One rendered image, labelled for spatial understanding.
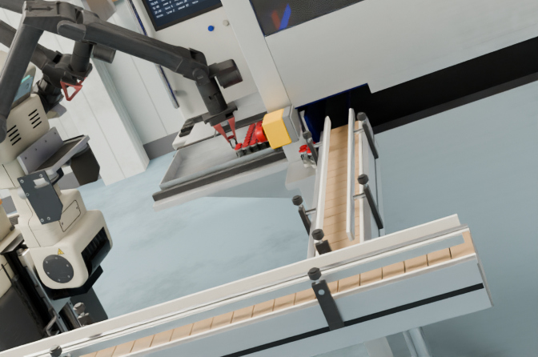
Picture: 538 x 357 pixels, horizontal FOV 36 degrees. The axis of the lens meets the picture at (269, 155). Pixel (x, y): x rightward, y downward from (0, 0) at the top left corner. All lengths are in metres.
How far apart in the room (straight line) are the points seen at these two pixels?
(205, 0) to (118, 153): 2.80
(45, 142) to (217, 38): 0.84
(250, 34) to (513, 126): 0.69
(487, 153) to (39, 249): 1.36
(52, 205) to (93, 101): 3.20
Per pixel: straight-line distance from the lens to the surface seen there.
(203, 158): 2.47
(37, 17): 2.15
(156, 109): 5.85
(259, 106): 2.73
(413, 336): 2.14
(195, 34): 3.14
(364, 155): 1.86
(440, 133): 2.13
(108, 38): 2.20
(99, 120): 5.70
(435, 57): 2.06
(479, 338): 2.42
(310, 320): 1.39
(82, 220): 2.70
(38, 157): 2.58
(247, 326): 1.41
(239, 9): 2.04
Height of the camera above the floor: 1.61
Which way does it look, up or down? 19 degrees down
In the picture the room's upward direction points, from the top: 23 degrees counter-clockwise
